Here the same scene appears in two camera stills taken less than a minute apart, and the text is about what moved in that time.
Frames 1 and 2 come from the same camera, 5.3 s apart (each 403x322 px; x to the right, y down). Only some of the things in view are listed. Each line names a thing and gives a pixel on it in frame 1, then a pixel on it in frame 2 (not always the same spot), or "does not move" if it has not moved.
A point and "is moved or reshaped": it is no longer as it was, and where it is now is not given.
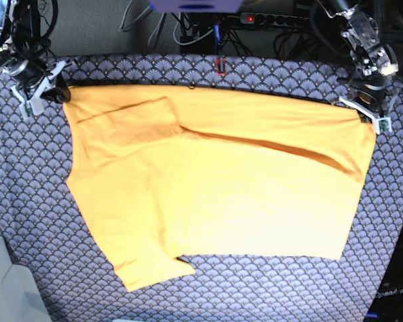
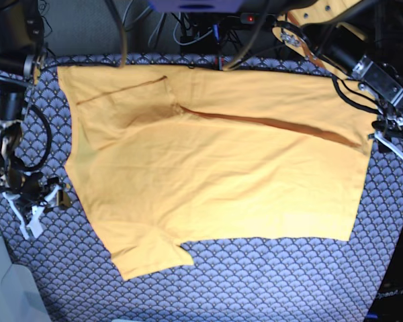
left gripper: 28,74 to 29,188
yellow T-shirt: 166,172 is moved or reshaped
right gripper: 369,90 to 395,123
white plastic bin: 11,296 does not move
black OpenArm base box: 395,299 does not move
